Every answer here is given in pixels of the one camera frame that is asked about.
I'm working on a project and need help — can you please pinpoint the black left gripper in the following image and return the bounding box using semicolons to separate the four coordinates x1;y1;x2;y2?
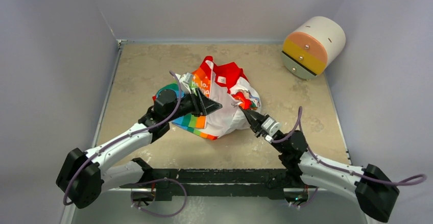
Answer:
166;88;221;122

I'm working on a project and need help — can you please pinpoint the rainbow red white kids jacket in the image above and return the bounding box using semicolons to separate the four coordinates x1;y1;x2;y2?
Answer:
172;56;261;140

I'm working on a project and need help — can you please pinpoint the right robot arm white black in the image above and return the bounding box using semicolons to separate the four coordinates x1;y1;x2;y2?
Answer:
241;109;400;223

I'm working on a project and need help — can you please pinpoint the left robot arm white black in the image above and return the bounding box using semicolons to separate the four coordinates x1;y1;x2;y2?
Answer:
56;88;222;209

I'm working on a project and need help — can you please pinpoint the round pastel drawer cabinet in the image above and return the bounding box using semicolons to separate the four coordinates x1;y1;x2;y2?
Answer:
281;16;346;80

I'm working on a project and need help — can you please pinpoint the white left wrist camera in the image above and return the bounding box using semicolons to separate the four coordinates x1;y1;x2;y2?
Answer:
179;72;193;89

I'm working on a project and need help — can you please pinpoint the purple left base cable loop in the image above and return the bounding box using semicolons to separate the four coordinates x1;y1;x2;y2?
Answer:
130;178;188;218

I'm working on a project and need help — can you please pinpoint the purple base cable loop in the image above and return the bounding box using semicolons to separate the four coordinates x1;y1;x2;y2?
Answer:
130;178;188;218
289;187;321;210

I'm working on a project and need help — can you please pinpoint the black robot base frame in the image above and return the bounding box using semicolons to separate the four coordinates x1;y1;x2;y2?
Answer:
121;158;311;204

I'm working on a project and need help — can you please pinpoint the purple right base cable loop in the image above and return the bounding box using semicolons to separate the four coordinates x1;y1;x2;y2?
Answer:
289;187;321;210

